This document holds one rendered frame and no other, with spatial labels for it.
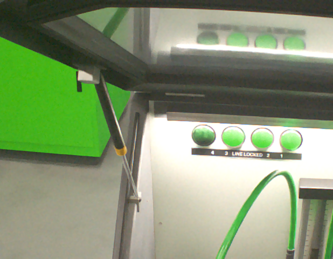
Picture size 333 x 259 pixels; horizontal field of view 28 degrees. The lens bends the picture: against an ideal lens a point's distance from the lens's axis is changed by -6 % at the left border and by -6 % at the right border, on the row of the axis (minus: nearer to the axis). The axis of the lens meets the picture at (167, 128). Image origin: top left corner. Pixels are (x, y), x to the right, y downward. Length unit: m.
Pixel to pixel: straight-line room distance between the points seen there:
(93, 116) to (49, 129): 0.29
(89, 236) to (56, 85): 0.87
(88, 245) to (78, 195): 0.46
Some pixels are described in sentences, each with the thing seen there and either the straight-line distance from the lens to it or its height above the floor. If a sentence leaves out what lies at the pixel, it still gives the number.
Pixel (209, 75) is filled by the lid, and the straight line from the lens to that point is 1.22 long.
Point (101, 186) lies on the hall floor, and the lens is 3.86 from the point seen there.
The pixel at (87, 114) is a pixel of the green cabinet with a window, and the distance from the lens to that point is 3.86.
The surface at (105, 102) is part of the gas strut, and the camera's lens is 1.11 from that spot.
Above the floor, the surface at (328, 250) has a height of 1.19.
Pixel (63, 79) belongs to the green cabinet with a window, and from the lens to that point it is 3.81.
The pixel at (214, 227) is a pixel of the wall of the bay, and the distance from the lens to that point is 1.55.
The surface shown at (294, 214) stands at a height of 1.26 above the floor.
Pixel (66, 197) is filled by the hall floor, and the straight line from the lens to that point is 3.80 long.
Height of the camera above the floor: 2.06
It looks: 28 degrees down
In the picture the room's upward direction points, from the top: 2 degrees counter-clockwise
